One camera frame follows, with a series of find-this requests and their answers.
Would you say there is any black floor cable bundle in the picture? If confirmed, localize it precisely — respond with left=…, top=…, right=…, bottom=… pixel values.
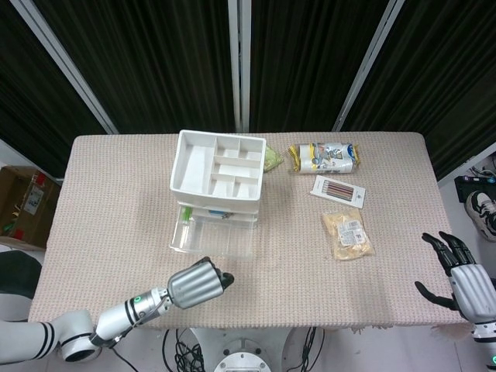
left=162, top=328, right=211, bottom=372
left=298, top=327, right=327, bottom=372

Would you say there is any brown cardboard box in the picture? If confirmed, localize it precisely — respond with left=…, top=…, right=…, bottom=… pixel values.
left=0, top=165, right=62, bottom=250

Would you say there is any black rounded object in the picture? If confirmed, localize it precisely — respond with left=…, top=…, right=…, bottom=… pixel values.
left=0, top=250, right=43, bottom=302

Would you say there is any white coloured pencil box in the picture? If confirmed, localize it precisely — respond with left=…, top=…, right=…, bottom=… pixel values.
left=310, top=174, right=367, bottom=210

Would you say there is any grey round robot base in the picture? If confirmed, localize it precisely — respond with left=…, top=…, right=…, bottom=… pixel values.
left=189, top=327, right=299, bottom=372

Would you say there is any white plastic drawer cabinet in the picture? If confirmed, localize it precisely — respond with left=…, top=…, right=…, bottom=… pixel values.
left=169, top=129, right=267, bottom=219

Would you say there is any yellow-green cloth item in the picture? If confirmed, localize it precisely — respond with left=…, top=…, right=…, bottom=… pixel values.
left=263, top=145, right=284, bottom=174

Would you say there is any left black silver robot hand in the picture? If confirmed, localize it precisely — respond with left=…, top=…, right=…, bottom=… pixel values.
left=166, top=256, right=236, bottom=310

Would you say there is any beige woven tablecloth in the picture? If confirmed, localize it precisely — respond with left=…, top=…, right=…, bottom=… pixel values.
left=29, top=131, right=466, bottom=335

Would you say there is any white black sneaker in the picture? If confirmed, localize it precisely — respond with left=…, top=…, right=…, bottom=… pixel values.
left=466, top=189, right=496, bottom=243

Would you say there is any white metal frame post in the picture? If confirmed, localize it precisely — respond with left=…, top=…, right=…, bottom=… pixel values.
left=15, top=0, right=119, bottom=135
left=227, top=0, right=253, bottom=133
left=331, top=0, right=406, bottom=133

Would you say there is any white yellow blue roll package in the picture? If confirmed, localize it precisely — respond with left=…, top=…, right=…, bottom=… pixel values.
left=287, top=142, right=362, bottom=177

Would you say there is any clear bag of beige snack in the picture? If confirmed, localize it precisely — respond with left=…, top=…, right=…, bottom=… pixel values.
left=321, top=208, right=377, bottom=259

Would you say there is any black electronic box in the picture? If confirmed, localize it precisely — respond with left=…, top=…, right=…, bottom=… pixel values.
left=453, top=174, right=496, bottom=203

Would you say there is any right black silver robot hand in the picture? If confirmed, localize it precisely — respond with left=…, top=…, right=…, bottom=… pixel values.
left=414, top=231, right=496, bottom=325

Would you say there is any black pleated curtain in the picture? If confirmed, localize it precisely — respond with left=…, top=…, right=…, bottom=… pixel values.
left=343, top=0, right=496, bottom=181
left=0, top=0, right=108, bottom=177
left=247, top=0, right=389, bottom=133
left=33, top=0, right=238, bottom=135

